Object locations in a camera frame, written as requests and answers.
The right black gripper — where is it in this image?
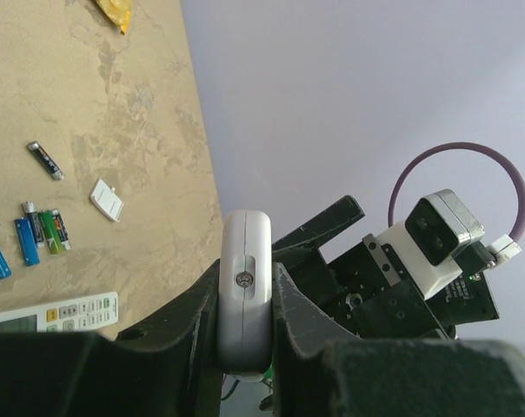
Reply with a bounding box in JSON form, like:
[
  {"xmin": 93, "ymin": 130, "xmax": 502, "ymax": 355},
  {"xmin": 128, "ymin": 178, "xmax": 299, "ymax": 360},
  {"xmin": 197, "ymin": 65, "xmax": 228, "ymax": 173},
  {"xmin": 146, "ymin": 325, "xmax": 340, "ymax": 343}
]
[{"xmin": 272, "ymin": 195, "xmax": 450, "ymax": 340}]

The green battery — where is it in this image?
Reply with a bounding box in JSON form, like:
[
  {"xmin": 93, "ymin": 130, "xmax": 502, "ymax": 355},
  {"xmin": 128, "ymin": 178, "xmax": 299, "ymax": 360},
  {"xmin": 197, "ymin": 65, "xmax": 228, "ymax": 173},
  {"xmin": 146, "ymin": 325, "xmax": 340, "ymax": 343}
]
[
  {"xmin": 38, "ymin": 210, "xmax": 64, "ymax": 255},
  {"xmin": 51, "ymin": 208, "xmax": 71, "ymax": 251}
]

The long white remote control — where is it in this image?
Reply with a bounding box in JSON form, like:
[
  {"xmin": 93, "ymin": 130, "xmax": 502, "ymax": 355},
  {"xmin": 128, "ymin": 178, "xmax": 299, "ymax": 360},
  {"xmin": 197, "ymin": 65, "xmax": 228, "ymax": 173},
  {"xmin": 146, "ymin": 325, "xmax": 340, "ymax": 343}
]
[{"xmin": 0, "ymin": 292, "xmax": 119, "ymax": 333}]

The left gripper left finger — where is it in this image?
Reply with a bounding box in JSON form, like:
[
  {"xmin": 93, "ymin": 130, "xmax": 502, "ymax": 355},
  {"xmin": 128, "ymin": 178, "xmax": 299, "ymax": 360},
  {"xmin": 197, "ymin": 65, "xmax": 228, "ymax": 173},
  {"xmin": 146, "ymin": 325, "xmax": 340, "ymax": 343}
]
[{"xmin": 0, "ymin": 263, "xmax": 222, "ymax": 416}]

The black battery far right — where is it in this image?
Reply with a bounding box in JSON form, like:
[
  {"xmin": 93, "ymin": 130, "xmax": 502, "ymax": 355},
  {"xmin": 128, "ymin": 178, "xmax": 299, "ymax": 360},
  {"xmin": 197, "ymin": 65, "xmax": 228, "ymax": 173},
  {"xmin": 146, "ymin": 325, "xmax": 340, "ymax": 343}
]
[{"xmin": 26, "ymin": 141, "xmax": 64, "ymax": 181}]

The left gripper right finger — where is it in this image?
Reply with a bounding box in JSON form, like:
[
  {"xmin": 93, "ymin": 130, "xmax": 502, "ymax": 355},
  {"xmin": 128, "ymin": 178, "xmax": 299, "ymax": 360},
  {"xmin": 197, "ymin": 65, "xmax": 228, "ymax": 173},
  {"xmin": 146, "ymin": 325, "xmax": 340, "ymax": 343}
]
[{"xmin": 272, "ymin": 263, "xmax": 525, "ymax": 416}]

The small white remote control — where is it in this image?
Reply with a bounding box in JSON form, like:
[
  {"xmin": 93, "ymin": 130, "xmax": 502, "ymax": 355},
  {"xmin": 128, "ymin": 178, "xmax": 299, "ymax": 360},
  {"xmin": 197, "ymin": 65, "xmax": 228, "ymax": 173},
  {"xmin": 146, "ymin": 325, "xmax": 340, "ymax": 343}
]
[{"xmin": 216, "ymin": 209, "xmax": 273, "ymax": 382}]

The yellow Lays chips bag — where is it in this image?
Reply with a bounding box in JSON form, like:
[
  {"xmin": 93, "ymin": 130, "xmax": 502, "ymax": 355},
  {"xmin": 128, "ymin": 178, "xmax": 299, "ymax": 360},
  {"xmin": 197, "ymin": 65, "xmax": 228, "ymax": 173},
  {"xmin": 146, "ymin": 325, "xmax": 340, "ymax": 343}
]
[{"xmin": 95, "ymin": 0, "xmax": 134, "ymax": 35}]

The blue battery middle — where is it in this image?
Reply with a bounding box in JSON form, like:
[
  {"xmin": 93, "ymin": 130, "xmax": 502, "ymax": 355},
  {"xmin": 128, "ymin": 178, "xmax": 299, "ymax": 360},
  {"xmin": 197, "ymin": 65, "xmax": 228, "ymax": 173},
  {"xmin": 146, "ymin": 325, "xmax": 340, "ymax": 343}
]
[{"xmin": 14, "ymin": 218, "xmax": 40, "ymax": 267}]

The white battery cover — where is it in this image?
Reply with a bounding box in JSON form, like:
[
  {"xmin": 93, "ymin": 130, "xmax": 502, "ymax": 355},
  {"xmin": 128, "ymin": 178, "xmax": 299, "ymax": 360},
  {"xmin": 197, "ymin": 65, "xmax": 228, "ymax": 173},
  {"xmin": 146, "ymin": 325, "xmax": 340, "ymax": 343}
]
[{"xmin": 90, "ymin": 178, "xmax": 124, "ymax": 222}]

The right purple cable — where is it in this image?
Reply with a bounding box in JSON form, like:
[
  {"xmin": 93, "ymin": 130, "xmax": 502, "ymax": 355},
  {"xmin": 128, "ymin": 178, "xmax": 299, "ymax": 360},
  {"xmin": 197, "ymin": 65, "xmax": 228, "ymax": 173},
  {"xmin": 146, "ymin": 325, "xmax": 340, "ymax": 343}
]
[{"xmin": 388, "ymin": 141, "xmax": 525, "ymax": 268}]

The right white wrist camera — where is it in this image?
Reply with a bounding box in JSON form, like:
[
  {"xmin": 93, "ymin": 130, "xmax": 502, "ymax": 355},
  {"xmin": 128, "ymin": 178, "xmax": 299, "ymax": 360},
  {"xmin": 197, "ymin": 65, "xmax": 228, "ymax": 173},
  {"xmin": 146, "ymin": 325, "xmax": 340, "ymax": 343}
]
[{"xmin": 376, "ymin": 189, "xmax": 485, "ymax": 300}]

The black small battery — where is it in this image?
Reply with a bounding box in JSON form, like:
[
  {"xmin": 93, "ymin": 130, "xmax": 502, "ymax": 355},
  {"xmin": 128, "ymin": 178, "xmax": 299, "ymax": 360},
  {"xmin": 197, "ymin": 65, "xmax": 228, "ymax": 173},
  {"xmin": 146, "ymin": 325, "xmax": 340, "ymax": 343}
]
[{"xmin": 22, "ymin": 201, "xmax": 45, "ymax": 248}]

